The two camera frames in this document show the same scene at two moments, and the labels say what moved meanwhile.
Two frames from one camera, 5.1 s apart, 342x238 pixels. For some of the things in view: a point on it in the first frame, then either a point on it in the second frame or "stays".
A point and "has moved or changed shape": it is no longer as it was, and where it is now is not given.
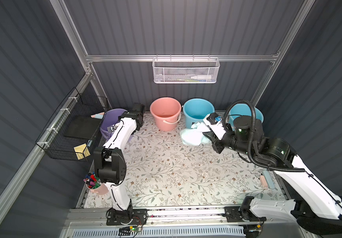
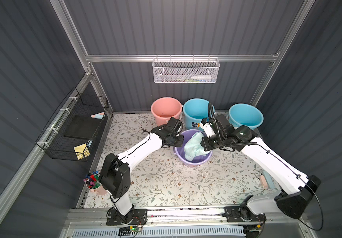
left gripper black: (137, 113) → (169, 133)
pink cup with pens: (93, 183) stays
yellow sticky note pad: (82, 151) stays
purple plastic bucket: (109, 118) → (180, 152)
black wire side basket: (77, 122) stays
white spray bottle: (201, 77) stays
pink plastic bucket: (166, 111) stays
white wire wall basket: (185, 70) stays
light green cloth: (194, 136) has moved or changed shape
